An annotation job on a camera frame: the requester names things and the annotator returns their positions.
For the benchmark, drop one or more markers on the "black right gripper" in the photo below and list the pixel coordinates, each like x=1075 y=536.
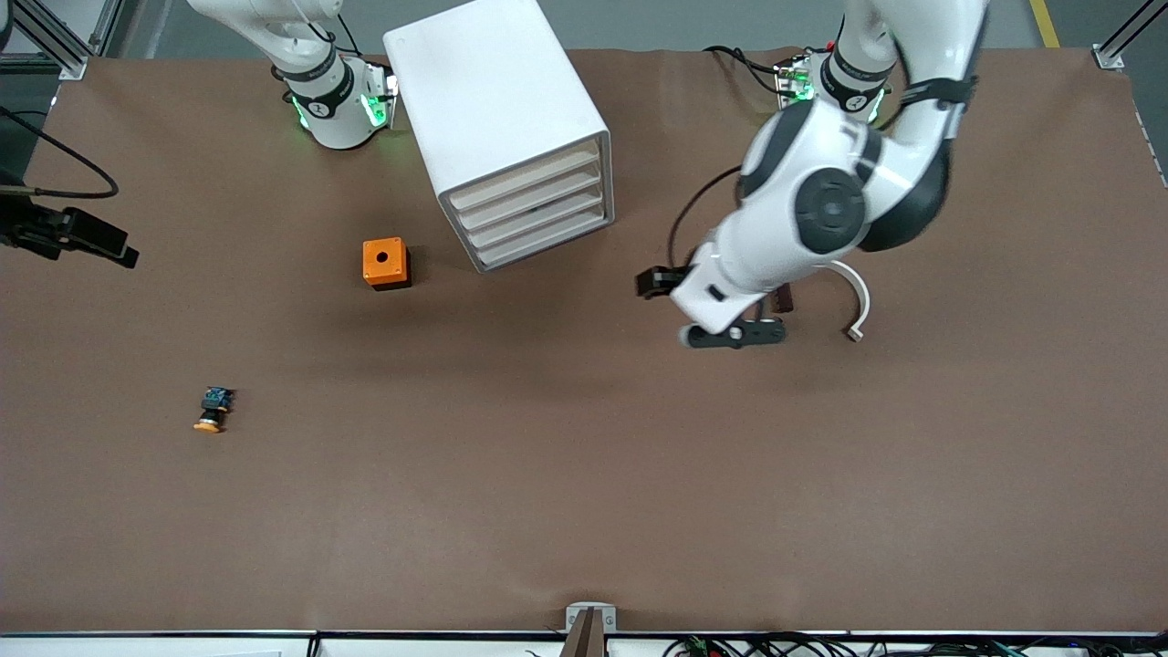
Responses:
x=27 y=228

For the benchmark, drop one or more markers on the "white plastic drawer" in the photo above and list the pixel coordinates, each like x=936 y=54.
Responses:
x=525 y=187
x=534 y=225
x=538 y=244
x=529 y=205

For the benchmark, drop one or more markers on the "orange push button switch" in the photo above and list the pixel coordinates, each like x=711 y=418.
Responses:
x=212 y=422

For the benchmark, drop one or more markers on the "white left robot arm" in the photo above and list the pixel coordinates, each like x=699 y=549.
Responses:
x=821 y=210

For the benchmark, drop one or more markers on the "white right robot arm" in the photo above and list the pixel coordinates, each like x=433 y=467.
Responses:
x=333 y=114

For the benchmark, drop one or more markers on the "white drawer cabinet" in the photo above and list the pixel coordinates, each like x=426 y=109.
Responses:
x=493 y=91

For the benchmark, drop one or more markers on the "brown terminal block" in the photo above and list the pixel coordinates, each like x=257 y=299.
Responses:
x=783 y=299

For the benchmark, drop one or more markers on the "white curved plastic arc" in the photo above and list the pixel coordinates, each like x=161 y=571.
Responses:
x=862 y=297

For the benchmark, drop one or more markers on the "orange box with hole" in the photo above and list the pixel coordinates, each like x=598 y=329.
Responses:
x=372 y=270

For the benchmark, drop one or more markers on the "brown bar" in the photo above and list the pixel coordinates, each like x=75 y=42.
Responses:
x=584 y=639

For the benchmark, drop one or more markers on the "grey metal bracket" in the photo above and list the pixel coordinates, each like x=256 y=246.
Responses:
x=607 y=618

